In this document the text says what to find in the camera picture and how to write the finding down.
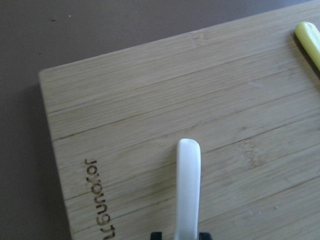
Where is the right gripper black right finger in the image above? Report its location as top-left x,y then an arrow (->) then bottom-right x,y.
199,232 -> 212,240

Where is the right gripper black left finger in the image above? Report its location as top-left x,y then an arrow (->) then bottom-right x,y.
150,232 -> 162,240

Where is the bamboo cutting board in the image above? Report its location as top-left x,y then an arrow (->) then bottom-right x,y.
39,2 -> 320,240

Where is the yellow plastic knife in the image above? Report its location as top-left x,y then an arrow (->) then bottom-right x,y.
295,21 -> 320,70

